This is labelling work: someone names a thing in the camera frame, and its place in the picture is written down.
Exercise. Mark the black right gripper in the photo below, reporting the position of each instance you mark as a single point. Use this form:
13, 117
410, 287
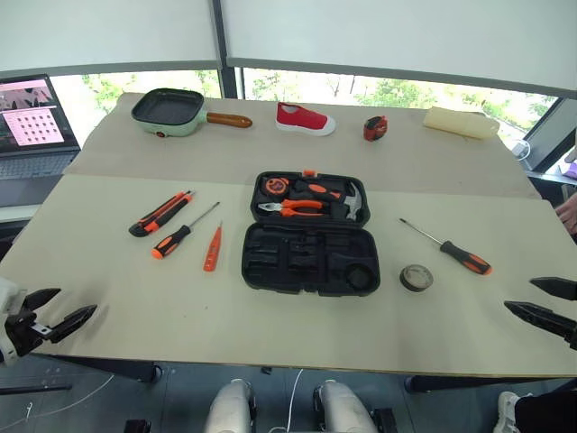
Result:
570, 336

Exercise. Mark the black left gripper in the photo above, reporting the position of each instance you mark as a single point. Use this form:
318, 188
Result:
24, 331

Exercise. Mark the long orange black screwdriver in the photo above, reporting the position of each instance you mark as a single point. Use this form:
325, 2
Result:
464, 257

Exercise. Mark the short orange black screwdriver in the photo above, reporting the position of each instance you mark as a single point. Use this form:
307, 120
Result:
173, 239

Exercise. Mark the orange black utility knife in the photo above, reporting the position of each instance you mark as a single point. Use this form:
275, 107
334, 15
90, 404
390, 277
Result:
158, 216

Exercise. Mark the orange voltage tester pen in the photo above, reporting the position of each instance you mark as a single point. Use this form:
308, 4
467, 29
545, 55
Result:
211, 255

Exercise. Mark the bystander's bare forearm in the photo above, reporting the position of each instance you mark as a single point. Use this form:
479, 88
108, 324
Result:
569, 214

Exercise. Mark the black tool case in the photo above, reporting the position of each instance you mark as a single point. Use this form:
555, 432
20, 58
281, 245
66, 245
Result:
311, 266

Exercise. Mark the bystander's trousered leg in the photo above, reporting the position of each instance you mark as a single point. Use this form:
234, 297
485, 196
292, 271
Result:
547, 412

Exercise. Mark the white sneaker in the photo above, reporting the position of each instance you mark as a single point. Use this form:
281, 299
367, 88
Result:
505, 412

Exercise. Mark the white power adapter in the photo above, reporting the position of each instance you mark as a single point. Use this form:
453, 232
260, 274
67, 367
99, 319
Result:
523, 149

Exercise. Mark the dark monitor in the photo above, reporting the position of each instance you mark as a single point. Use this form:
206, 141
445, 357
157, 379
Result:
554, 135

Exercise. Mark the open laptop with pink screen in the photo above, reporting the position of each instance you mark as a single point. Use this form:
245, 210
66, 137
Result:
31, 122

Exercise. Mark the pale yellow foam block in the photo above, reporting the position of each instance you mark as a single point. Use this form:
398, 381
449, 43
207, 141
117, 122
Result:
460, 122

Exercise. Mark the silver robot left leg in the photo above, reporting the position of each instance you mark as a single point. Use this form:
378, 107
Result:
230, 410

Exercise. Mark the silver robot leg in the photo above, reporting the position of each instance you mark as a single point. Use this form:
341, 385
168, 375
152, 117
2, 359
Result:
342, 410
230, 410

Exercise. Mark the green square frying pan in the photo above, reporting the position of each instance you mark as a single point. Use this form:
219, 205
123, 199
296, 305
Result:
169, 113

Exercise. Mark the silver robot right leg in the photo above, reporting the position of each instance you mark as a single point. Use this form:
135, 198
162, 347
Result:
342, 410

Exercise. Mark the red black tape measure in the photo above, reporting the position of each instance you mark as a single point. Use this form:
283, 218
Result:
375, 128

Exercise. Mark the orange black tape measure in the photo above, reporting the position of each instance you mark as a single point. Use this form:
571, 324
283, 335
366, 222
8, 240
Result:
276, 187

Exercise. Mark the white roller blind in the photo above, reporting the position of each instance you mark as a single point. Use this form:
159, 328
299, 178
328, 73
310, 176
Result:
108, 31
396, 31

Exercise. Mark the red slip-on shoe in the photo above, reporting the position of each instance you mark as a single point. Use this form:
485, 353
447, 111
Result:
302, 118

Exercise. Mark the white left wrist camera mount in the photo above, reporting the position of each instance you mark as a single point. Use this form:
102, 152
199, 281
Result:
9, 293

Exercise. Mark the black table frame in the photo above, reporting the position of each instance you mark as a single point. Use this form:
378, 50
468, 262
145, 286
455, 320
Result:
135, 367

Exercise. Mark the dark window frame post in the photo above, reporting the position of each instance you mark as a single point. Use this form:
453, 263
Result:
227, 67

